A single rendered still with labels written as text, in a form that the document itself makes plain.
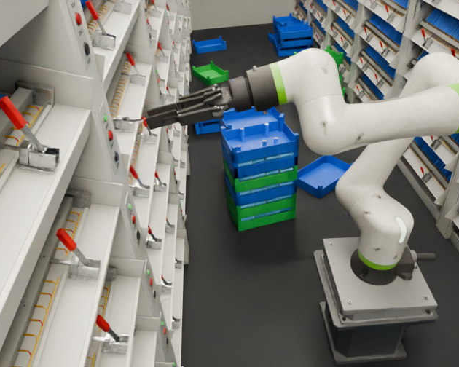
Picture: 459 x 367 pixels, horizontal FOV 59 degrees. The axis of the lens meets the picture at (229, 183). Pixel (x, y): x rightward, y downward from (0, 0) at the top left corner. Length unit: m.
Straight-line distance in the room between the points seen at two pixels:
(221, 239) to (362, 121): 1.22
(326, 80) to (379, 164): 0.46
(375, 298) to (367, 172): 0.38
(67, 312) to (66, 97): 0.30
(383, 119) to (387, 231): 0.39
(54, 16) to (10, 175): 0.23
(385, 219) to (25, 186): 0.95
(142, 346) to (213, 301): 0.78
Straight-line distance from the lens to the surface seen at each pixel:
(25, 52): 0.65
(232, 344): 1.63
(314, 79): 0.89
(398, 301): 1.36
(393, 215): 1.23
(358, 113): 0.90
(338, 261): 1.40
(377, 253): 1.28
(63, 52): 0.63
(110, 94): 1.07
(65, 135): 0.59
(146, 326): 1.02
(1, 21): 0.47
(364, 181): 1.30
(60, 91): 0.65
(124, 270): 0.87
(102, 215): 0.74
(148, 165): 1.19
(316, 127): 0.86
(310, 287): 1.78
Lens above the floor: 1.39
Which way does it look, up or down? 37 degrees down
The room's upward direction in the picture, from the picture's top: 5 degrees counter-clockwise
